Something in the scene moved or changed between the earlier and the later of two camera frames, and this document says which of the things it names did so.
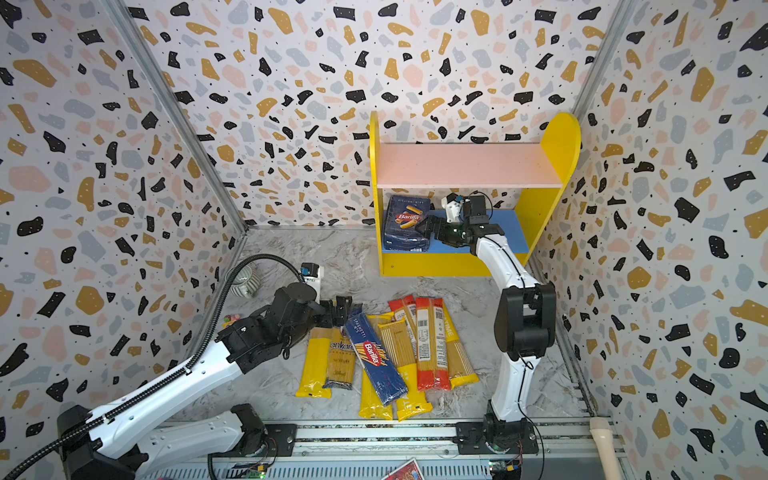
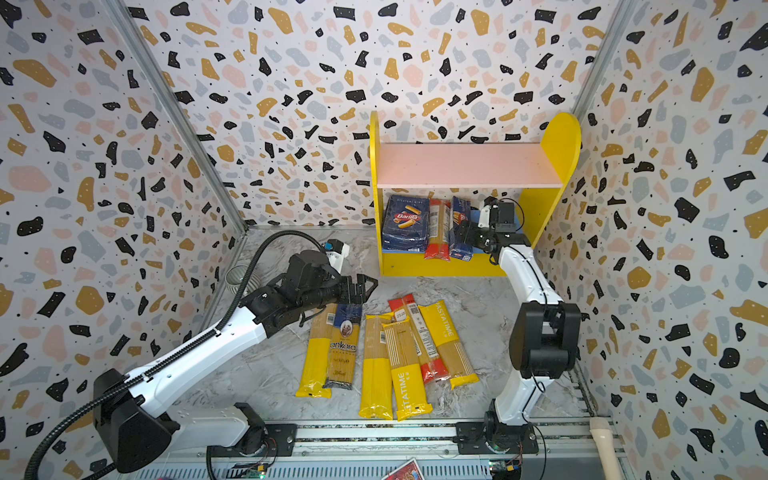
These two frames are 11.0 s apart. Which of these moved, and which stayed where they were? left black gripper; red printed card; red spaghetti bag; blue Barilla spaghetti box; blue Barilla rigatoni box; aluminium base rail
Moved: left black gripper; red spaghetti bag; blue Barilla spaghetti box
Stayed: blue Barilla rigatoni box; red printed card; aluminium base rail
